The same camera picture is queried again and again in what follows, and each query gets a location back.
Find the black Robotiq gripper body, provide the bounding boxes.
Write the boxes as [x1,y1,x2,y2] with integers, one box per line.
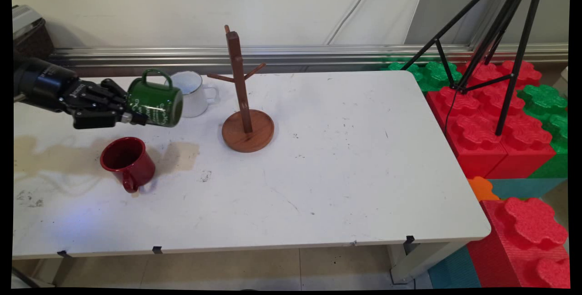
[54,77,108,116]

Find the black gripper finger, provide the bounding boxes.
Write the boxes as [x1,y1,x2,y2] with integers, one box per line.
[97,78,132,105]
[73,107,149,130]

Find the green enamel mug white lettering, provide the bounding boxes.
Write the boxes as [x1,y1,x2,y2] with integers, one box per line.
[126,69,184,128]

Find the dark red ceramic mug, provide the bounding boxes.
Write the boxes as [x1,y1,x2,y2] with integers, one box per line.
[100,137,156,194]

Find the brown wooden mug tree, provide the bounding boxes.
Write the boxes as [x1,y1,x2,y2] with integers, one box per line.
[207,25,275,153]

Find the flat green foam block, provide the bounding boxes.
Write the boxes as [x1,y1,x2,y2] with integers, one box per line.
[381,61,463,92]

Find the white table leg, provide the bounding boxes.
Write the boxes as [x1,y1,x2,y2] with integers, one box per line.
[388,240,469,285]

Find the large red foam block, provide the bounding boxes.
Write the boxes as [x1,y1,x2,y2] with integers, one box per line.
[426,60,556,180]

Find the orange foam piece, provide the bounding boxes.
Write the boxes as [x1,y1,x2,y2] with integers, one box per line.
[467,176,499,202]

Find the teal foam block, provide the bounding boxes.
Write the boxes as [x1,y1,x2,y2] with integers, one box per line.
[427,245,482,289]
[488,178,567,200]

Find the black tripod stand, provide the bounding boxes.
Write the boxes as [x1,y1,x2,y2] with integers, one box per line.
[400,0,548,137]

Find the tall green foam block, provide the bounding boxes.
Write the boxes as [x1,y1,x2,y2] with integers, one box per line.
[517,85,569,180]

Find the red foam floor tiles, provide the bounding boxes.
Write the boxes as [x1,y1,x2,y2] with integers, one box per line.
[467,197,571,289]

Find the aluminium rail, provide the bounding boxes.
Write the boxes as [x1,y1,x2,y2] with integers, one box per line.
[51,45,569,66]

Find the thin black tripod cable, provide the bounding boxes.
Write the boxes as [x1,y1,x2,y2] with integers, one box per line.
[443,87,457,135]

